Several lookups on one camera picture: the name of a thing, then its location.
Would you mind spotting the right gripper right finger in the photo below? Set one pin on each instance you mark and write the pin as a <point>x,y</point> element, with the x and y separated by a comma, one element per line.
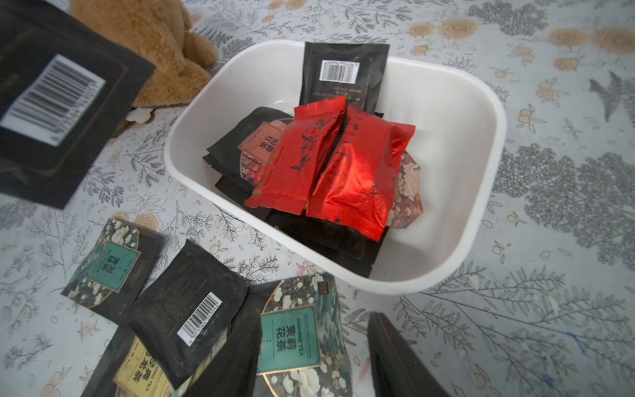
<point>396,369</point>

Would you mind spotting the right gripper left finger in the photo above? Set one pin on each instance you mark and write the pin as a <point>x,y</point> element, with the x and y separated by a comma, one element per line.
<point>233,371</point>

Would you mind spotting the green label tea bag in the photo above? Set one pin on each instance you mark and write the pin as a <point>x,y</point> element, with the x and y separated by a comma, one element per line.
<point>303,352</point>
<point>110,278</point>

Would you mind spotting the shiny red foil tea bag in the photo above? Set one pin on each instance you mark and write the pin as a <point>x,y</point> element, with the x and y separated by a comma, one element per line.
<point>357,187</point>

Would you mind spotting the black barcode tea bag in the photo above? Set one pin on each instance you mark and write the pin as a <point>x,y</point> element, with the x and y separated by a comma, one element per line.
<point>355,71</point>

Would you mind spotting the black barcode tea bag two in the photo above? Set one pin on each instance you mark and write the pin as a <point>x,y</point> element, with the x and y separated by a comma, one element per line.
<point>64,90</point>

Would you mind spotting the pink label tea bag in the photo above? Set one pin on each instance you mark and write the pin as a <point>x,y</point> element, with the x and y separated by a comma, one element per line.
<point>257,148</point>

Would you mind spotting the white storage box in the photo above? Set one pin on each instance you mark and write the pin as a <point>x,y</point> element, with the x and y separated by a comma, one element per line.
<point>413,174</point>

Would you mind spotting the brown teddy bear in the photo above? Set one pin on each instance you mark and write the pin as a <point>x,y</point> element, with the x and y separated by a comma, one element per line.
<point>160,31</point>

